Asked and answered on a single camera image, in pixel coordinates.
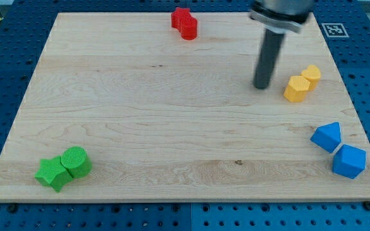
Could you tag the green star block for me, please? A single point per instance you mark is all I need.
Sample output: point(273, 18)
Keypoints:
point(52, 173)

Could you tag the white fiducial marker tag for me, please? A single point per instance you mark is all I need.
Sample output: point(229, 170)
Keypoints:
point(334, 30)

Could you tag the red cylinder block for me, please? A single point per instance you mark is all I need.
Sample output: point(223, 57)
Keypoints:
point(189, 28)

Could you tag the wooden board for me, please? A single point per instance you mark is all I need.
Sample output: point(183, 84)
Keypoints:
point(164, 119)

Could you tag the red star block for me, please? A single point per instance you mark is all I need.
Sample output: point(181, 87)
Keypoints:
point(177, 15)

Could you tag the green cylinder block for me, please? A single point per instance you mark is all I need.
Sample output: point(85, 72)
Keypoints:
point(76, 161)

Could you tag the blue triangle block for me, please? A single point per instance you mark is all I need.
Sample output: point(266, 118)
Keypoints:
point(328, 137)

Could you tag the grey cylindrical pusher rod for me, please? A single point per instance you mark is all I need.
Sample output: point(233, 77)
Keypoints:
point(269, 53)

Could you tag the yellow heart block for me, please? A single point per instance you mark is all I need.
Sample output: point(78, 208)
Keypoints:
point(313, 74)

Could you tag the yellow hexagon block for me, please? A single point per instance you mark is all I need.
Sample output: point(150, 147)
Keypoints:
point(296, 89)

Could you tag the blue pentagon block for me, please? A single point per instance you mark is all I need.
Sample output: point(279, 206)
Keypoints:
point(349, 161)

